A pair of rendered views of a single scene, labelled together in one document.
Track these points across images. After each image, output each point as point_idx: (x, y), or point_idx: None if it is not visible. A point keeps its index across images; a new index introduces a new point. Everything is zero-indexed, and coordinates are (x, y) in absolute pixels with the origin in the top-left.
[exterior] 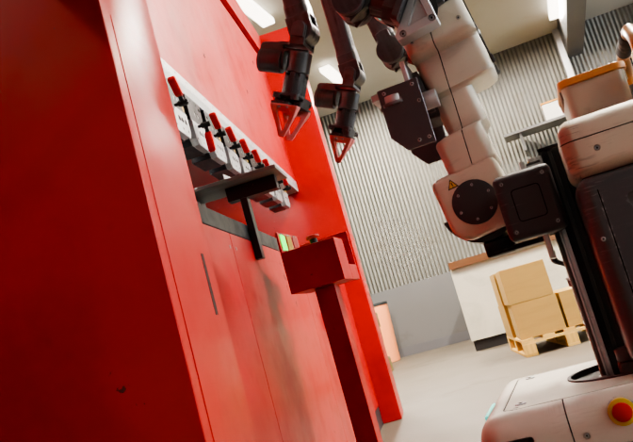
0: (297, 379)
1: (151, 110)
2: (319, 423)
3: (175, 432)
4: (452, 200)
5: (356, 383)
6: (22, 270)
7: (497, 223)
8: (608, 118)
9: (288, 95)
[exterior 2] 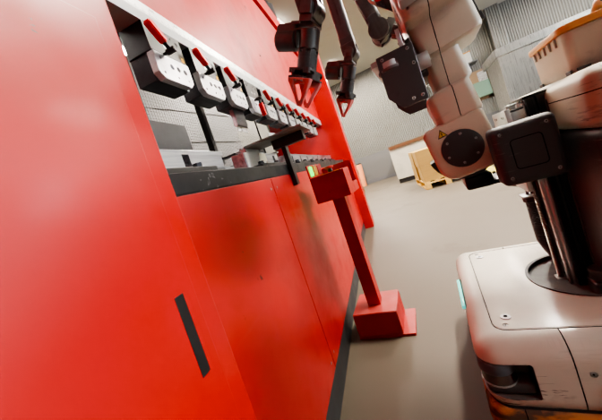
0: (324, 250)
1: (25, 101)
2: (339, 266)
3: None
4: (442, 147)
5: (360, 252)
6: None
7: (483, 166)
8: None
9: (302, 69)
